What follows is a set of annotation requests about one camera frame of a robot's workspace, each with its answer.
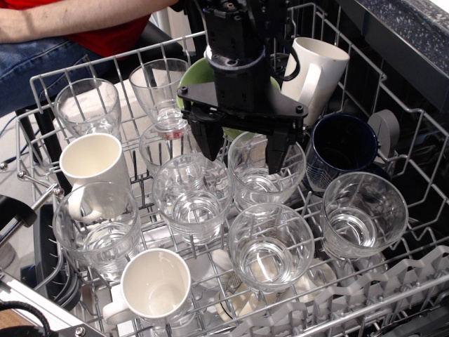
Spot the green ceramic mug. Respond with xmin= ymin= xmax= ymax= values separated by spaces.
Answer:
xmin=176 ymin=55 xmax=281 ymax=140

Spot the clear glass middle back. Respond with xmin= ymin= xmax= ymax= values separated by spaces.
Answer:
xmin=139 ymin=117 xmax=206 ymax=180

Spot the clear glass back left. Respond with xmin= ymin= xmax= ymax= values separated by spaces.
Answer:
xmin=54 ymin=78 xmax=121 ymax=139

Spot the white mug front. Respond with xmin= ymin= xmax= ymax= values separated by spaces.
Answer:
xmin=102 ymin=249 xmax=192 ymax=326

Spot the clear stemmed glass back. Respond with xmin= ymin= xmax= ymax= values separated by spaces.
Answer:
xmin=128 ymin=58 xmax=189 ymax=126

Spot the clear glass centre right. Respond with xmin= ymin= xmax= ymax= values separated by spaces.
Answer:
xmin=227 ymin=132 xmax=306 ymax=211

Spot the grey rack roller wheel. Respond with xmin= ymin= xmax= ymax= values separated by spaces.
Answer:
xmin=368 ymin=110 xmax=400 ymax=158

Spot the dark blue mug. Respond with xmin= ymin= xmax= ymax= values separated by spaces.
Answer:
xmin=304 ymin=113 xmax=378 ymax=194

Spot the black clamp handle left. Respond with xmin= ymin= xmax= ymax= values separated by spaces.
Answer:
xmin=0 ymin=182 xmax=66 ymax=246

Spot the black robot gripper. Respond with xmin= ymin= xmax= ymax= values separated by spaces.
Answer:
xmin=177 ymin=46 xmax=307 ymax=174

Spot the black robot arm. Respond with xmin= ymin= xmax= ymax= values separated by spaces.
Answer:
xmin=177 ymin=1 xmax=307 ymax=173

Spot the white mug left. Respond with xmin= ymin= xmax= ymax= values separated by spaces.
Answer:
xmin=59 ymin=133 xmax=130 ymax=222

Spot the person in red shirt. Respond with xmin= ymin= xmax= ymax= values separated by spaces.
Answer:
xmin=0 ymin=0 xmax=154 ymax=117

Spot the tall white mug back right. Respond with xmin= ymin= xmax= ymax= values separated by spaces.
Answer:
xmin=281 ymin=37 xmax=350 ymax=127

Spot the clear glass front left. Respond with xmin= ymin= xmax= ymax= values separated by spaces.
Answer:
xmin=53 ymin=182 xmax=141 ymax=281

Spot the wire dishwasher rack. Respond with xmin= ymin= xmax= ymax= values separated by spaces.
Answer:
xmin=36 ymin=1 xmax=448 ymax=336

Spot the person forearm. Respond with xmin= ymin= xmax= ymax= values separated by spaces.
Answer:
xmin=1 ymin=0 xmax=177 ymax=44

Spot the clear glass front centre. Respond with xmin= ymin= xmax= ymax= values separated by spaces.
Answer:
xmin=227 ymin=203 xmax=315 ymax=293

